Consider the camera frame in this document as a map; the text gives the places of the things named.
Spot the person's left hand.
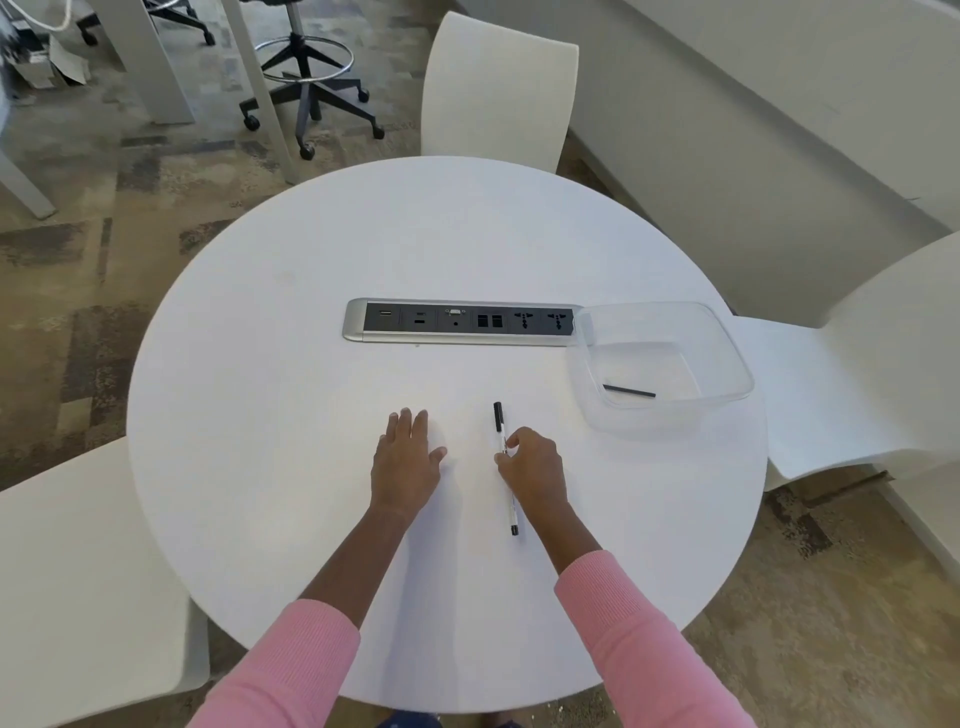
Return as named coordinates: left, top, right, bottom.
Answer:
left=369, top=407, right=449, bottom=520

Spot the person's right hand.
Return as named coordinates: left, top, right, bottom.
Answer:
left=494, top=426, right=569, bottom=520

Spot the white pen with black cap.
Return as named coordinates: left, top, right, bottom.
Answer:
left=491, top=401, right=522, bottom=538

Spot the person's left forearm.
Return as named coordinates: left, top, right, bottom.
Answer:
left=187, top=506, right=418, bottom=728

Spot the person's right forearm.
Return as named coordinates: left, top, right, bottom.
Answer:
left=524, top=502, right=759, bottom=728

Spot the silver power socket panel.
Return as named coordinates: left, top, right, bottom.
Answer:
left=342, top=297, right=594, bottom=349

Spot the clear plastic container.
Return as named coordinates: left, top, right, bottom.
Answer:
left=566, top=301, right=756, bottom=436

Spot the white chair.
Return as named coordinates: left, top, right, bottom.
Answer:
left=731, top=230, right=960, bottom=493
left=0, top=437, right=211, bottom=728
left=419, top=9, right=581, bottom=175

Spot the thin white desk leg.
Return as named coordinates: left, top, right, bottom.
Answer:
left=219, top=0, right=303, bottom=187

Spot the grey desk leg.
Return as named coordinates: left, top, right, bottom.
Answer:
left=0, top=146, right=59, bottom=221

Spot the black office chair base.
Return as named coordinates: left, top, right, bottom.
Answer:
left=74, top=0, right=217, bottom=48

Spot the wide white desk leg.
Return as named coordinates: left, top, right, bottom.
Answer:
left=86, top=0, right=198, bottom=126

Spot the cardboard box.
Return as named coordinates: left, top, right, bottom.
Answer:
left=3, top=22, right=93, bottom=90

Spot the black stool with foot ring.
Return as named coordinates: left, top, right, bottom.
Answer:
left=238, top=0, right=387, bottom=162

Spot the white cable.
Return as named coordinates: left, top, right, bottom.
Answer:
left=11, top=0, right=75, bottom=33

